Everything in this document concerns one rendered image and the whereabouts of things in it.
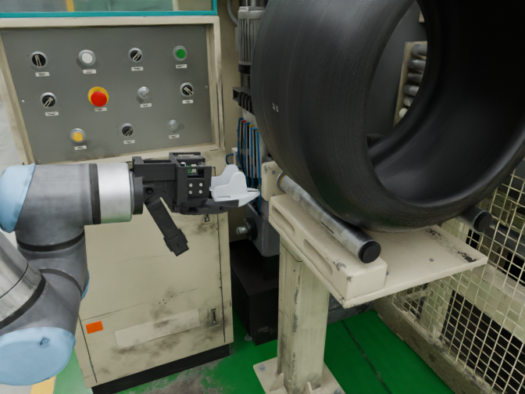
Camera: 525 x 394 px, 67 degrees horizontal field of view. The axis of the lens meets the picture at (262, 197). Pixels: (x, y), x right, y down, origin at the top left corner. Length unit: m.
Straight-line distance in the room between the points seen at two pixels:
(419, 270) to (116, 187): 0.61
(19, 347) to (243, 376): 1.24
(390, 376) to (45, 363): 1.40
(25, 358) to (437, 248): 0.80
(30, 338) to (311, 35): 0.51
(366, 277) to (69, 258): 0.50
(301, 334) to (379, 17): 1.04
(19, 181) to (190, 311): 1.01
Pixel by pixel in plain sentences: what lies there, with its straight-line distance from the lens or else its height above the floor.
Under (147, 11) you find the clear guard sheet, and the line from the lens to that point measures 1.14.
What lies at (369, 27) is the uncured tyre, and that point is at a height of 1.27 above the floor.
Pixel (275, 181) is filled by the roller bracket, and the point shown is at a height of 0.90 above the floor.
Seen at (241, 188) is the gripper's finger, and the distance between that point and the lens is 0.65.
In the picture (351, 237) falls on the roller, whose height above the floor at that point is 0.92.
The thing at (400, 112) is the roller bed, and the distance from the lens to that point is 1.31.
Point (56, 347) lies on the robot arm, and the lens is 0.53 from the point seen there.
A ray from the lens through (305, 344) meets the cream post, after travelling 1.42.
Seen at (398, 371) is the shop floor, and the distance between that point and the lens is 1.78.
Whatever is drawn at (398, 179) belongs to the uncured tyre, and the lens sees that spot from 1.00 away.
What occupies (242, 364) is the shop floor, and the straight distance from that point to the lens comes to 1.72.
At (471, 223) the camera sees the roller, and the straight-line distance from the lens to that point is 0.91.
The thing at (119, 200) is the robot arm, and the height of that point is 1.05.
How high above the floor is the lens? 1.30
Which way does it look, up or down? 26 degrees down
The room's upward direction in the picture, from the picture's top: straight up
